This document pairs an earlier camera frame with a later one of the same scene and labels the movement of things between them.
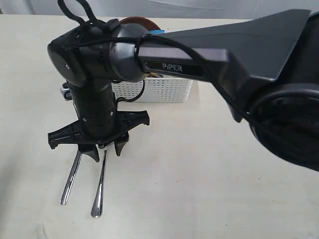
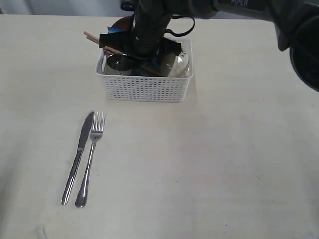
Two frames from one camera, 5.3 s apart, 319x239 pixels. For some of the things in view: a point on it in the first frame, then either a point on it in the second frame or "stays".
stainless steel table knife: (71, 178) stays
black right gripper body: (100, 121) → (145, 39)
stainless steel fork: (97, 208) → (98, 120)
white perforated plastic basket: (155, 89) stays
